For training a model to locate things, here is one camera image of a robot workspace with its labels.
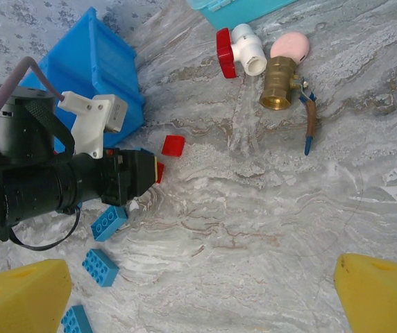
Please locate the pink rounded object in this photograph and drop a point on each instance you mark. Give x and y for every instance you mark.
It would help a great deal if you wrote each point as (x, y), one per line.
(290, 45)

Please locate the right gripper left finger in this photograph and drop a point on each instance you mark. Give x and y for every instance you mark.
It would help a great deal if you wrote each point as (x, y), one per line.
(18, 298)

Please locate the red lego brick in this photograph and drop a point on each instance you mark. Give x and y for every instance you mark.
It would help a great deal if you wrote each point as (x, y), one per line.
(160, 172)
(173, 146)

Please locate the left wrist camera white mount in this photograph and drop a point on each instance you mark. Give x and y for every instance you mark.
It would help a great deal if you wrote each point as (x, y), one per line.
(94, 114)

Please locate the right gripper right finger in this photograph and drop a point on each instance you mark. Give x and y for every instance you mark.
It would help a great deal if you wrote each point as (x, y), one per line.
(382, 298)

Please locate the blue lego brick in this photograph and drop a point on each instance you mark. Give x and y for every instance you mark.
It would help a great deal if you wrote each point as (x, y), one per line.
(75, 320)
(106, 223)
(99, 267)

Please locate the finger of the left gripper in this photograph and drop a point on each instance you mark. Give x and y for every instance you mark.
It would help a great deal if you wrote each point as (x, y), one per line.
(136, 173)

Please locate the blue divided plastic bin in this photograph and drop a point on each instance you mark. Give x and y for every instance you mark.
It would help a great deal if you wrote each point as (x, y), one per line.
(94, 69)

